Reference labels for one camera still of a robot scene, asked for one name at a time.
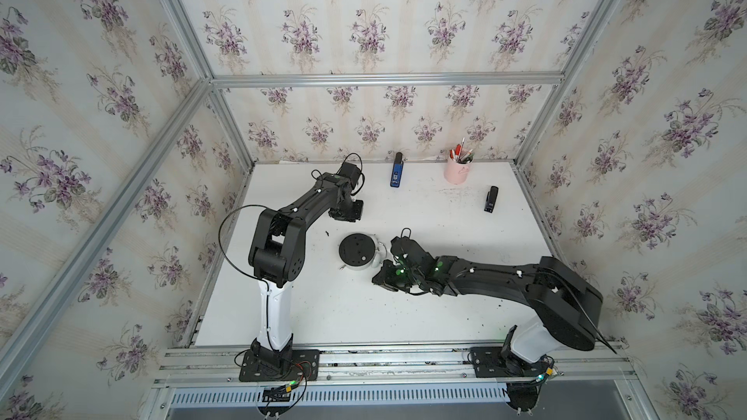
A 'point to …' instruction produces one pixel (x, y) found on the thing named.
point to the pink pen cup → (457, 173)
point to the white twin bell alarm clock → (361, 252)
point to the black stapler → (491, 198)
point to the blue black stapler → (397, 172)
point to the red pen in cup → (457, 151)
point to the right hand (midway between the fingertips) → (372, 282)
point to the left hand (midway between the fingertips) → (356, 219)
